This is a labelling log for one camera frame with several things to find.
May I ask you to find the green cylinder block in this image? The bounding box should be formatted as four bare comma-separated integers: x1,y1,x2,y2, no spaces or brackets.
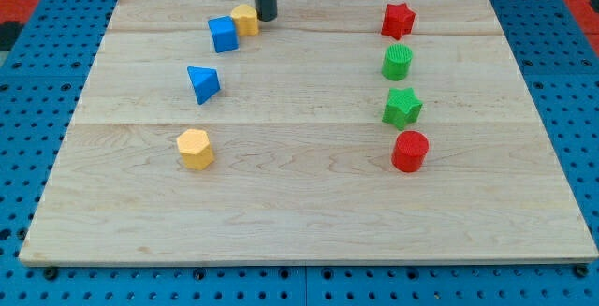
381,44,413,81

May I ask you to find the red star block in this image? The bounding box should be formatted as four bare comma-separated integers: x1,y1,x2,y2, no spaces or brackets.
381,3,416,40

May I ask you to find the yellow heart block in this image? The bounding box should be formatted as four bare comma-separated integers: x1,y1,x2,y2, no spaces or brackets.
230,4,259,36

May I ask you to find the light wooden board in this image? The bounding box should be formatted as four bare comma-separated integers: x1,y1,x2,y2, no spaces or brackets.
20,0,598,267

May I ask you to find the red cylinder block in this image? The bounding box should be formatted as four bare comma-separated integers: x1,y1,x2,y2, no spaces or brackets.
391,130,430,173

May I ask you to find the green star block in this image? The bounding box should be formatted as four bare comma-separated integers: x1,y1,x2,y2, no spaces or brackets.
382,88,423,130

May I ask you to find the blue cube block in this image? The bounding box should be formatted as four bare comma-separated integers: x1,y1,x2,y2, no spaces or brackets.
208,16,239,53

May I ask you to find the blue triangle block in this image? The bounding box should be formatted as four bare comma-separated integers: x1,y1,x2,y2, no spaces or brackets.
187,66,221,105

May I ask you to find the yellow hexagon block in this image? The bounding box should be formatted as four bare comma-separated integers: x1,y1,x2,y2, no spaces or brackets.
176,129,215,170

